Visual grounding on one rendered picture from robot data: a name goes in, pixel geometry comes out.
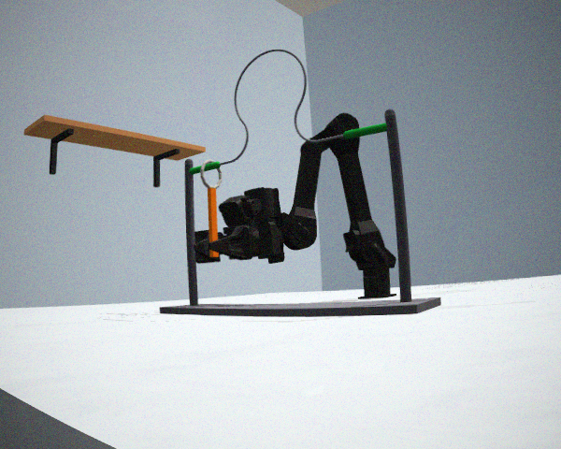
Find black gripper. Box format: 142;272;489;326
194;222;281;264

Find orange handle with grey loop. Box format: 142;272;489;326
201;159;223;258

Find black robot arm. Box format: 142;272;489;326
219;113;396;299

